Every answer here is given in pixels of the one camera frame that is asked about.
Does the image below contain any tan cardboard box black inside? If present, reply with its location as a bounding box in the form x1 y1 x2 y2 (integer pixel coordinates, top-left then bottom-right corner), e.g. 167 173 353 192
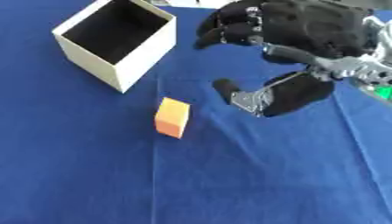
50 0 179 95

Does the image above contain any orange block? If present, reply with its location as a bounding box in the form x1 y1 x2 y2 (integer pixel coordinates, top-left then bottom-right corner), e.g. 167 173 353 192
153 96 192 140

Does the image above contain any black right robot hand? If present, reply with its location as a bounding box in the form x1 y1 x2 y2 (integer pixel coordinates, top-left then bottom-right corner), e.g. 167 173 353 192
192 0 371 118

